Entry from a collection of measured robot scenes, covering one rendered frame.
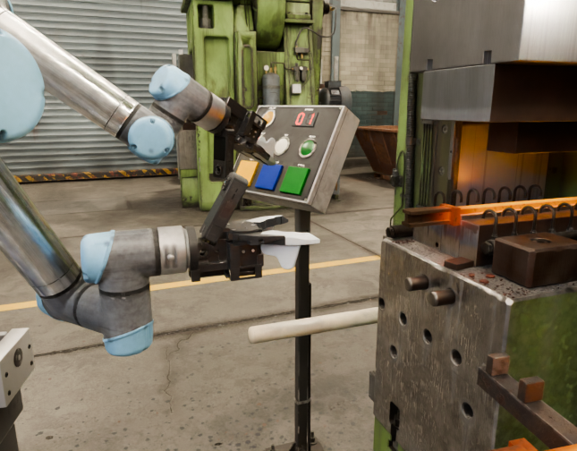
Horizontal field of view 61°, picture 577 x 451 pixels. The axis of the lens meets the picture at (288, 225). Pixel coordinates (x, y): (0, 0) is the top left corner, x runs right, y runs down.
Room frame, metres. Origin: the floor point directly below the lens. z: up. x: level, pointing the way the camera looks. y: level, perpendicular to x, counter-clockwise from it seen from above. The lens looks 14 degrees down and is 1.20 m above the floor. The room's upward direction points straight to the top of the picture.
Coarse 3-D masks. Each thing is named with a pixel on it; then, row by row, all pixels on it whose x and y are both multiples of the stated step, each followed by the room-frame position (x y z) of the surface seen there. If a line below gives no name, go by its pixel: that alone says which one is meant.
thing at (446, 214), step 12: (444, 204) 0.92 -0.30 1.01; (480, 204) 0.95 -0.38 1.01; (492, 204) 0.95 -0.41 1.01; (504, 204) 0.95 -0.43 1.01; (516, 204) 0.95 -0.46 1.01; (528, 204) 0.96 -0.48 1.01; (540, 204) 0.97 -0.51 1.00; (552, 204) 0.98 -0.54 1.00; (408, 216) 0.87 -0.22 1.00; (420, 216) 0.88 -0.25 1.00; (432, 216) 0.89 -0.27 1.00; (444, 216) 0.90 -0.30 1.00; (456, 216) 0.89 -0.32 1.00
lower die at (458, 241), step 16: (544, 208) 0.95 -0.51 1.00; (560, 208) 0.97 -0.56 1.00; (464, 224) 0.88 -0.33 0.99; (480, 224) 0.85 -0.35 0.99; (512, 224) 0.87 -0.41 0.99; (528, 224) 0.88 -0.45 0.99; (544, 224) 0.89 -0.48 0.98; (560, 224) 0.91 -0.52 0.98; (576, 224) 0.92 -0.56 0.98; (416, 240) 1.02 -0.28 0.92; (432, 240) 0.96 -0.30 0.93; (448, 240) 0.92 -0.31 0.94; (464, 240) 0.87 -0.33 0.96; (480, 240) 0.84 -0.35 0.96; (464, 256) 0.87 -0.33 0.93; (480, 256) 0.84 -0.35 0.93
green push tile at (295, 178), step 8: (288, 168) 1.30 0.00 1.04; (296, 168) 1.28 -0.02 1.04; (304, 168) 1.26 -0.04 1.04; (288, 176) 1.29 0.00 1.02; (296, 176) 1.27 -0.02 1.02; (304, 176) 1.25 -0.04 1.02; (288, 184) 1.27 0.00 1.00; (296, 184) 1.25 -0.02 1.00; (304, 184) 1.24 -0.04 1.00; (288, 192) 1.26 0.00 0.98; (296, 192) 1.24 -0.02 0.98
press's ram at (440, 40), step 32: (416, 0) 1.07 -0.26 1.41; (448, 0) 0.97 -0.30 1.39; (480, 0) 0.89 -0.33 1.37; (512, 0) 0.82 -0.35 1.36; (544, 0) 0.81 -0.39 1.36; (576, 0) 0.83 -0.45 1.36; (416, 32) 1.06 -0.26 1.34; (448, 32) 0.96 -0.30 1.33; (480, 32) 0.88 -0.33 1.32; (512, 32) 0.81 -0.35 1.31; (544, 32) 0.81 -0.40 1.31; (576, 32) 0.83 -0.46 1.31; (416, 64) 1.05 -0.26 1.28; (448, 64) 0.95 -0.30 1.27; (480, 64) 0.88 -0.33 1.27; (544, 64) 0.87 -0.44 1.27; (576, 64) 0.87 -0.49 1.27
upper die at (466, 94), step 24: (432, 72) 1.00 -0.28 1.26; (456, 72) 0.93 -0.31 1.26; (480, 72) 0.87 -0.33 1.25; (504, 72) 0.85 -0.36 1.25; (528, 72) 0.86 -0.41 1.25; (552, 72) 0.88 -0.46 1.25; (576, 72) 0.90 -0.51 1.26; (432, 96) 0.99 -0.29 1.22; (456, 96) 0.93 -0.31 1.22; (480, 96) 0.87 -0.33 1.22; (504, 96) 0.85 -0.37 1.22; (528, 96) 0.87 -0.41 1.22; (552, 96) 0.89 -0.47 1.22; (576, 96) 0.90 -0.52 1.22; (456, 120) 0.92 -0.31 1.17; (480, 120) 0.86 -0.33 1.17; (504, 120) 0.85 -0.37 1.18; (528, 120) 0.87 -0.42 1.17; (552, 120) 0.89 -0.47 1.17; (576, 120) 0.91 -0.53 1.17
